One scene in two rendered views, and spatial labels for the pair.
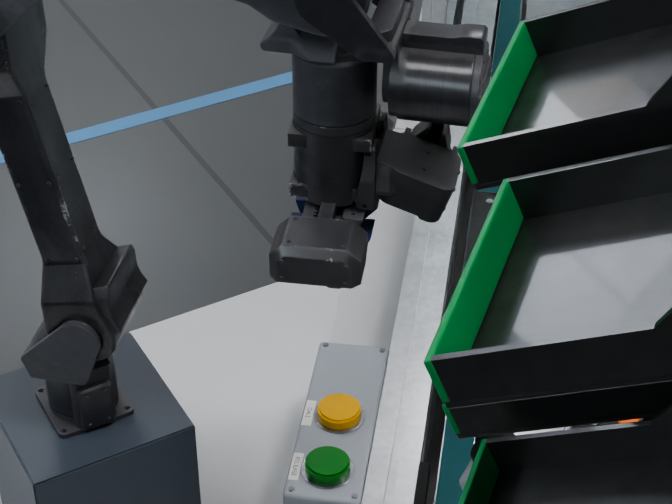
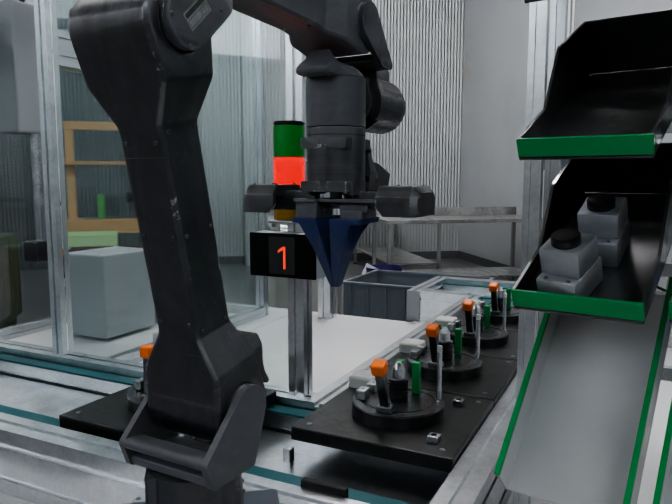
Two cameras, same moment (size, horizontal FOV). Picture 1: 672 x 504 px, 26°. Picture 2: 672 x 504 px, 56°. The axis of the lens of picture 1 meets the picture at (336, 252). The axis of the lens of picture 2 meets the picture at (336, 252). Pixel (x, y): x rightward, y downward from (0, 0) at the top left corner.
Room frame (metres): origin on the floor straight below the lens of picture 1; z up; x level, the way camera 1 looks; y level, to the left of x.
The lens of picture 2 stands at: (0.66, 0.60, 1.33)
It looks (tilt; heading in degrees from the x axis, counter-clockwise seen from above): 7 degrees down; 288
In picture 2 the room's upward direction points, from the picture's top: straight up
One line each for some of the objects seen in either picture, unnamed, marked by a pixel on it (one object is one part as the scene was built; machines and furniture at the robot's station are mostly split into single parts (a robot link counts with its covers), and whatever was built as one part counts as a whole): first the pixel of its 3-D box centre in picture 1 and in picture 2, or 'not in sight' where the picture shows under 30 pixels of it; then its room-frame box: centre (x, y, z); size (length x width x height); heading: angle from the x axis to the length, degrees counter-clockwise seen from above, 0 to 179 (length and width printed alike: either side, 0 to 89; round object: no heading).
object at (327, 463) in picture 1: (327, 468); not in sight; (0.92, 0.01, 0.96); 0.04 x 0.04 x 0.02
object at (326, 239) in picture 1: (334, 156); (336, 171); (0.85, 0.00, 1.33); 0.19 x 0.06 x 0.08; 171
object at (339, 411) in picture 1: (339, 414); not in sight; (0.99, 0.00, 0.96); 0.04 x 0.04 x 0.02
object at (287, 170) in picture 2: not in sight; (289, 173); (1.04, -0.35, 1.33); 0.05 x 0.05 x 0.05
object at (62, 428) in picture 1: (81, 377); (195, 503); (0.90, 0.21, 1.09); 0.07 x 0.07 x 0.06; 29
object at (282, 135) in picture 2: not in sight; (289, 141); (1.04, -0.35, 1.38); 0.05 x 0.05 x 0.05
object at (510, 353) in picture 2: not in sight; (476, 320); (0.78, -0.80, 1.01); 0.24 x 0.24 x 0.13; 81
